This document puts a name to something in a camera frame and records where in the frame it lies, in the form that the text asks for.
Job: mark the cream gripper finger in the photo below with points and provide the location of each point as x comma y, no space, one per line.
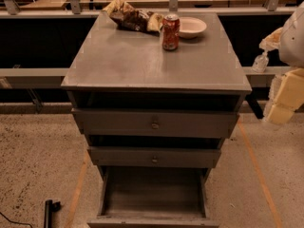
291,91
276,114

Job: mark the red coke can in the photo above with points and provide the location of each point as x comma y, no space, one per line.
170,31

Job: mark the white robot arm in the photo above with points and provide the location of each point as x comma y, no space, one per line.
289,41

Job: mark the grey wooden drawer cabinet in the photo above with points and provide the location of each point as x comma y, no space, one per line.
117,69

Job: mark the grey open bottom drawer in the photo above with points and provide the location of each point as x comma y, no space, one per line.
147,197

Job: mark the grey middle drawer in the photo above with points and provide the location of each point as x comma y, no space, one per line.
153,157

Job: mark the grey top drawer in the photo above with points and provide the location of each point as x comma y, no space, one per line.
155,123

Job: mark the white paper bowl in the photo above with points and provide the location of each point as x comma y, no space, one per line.
191,27

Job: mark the brown chip bag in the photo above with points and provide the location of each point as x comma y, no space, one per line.
125,16

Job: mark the grey metal railing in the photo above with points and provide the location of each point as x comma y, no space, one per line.
49,77

